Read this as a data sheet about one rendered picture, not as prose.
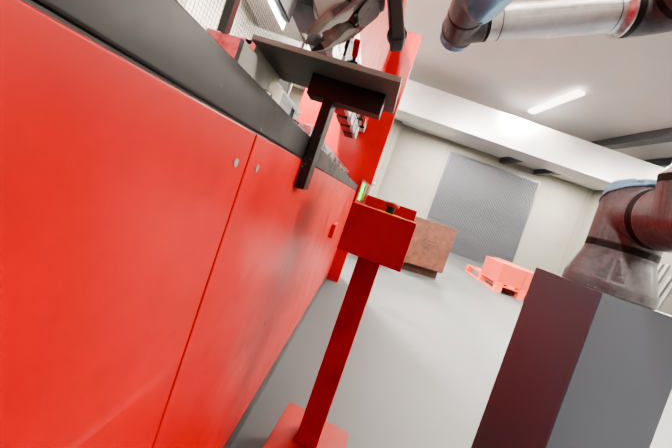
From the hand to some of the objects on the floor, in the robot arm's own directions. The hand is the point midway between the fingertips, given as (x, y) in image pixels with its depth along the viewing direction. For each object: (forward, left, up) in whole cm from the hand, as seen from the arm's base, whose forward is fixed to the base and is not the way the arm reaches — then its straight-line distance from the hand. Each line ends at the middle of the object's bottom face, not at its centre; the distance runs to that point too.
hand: (317, 42), depth 58 cm
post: (+72, -109, -105) cm, 167 cm away
